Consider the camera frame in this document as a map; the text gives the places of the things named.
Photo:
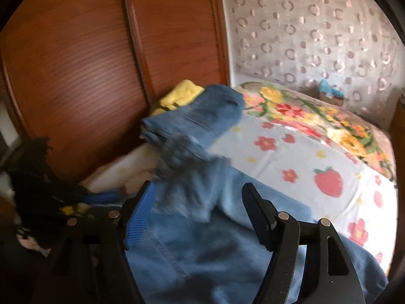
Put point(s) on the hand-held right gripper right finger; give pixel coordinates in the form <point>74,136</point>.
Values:
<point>262,224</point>

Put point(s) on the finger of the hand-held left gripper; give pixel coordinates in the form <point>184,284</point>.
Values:
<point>101,197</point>

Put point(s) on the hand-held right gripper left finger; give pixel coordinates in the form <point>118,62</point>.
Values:
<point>140,218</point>

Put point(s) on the blue denim pants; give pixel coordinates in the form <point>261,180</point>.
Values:
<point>196,259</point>

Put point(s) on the strawberry print bed sheet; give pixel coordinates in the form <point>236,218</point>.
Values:
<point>284,164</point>

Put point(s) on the brown slatted wooden wardrobe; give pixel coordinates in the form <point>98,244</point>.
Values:
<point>79,69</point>

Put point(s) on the yellow cloth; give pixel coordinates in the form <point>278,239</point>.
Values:
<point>180,93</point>

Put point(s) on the small printed cardboard box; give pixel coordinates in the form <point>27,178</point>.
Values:
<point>332,99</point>

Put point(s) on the blue plastic bag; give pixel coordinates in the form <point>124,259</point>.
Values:
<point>327,87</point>

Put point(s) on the circle pattern sheer curtain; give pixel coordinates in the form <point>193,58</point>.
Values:
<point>300,38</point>

